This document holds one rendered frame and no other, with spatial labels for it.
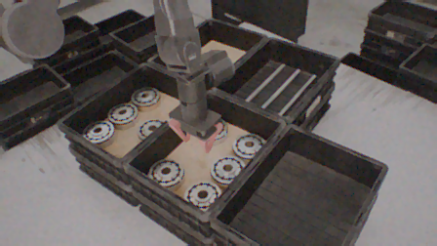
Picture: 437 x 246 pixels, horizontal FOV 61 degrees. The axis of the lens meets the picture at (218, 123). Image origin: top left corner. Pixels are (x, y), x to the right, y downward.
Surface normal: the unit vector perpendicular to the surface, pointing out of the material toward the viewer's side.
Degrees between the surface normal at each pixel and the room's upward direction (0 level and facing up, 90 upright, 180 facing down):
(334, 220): 0
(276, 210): 0
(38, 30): 69
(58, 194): 0
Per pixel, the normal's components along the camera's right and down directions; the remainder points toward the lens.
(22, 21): 0.63, 0.18
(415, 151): -0.05, -0.73
